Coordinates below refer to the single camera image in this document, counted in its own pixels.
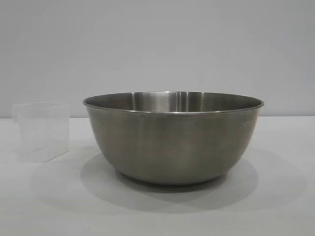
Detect clear plastic measuring cup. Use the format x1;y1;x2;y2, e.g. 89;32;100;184
11;103;70;157

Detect stainless steel mixing bowl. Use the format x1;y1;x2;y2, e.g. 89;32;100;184
82;90;265;185

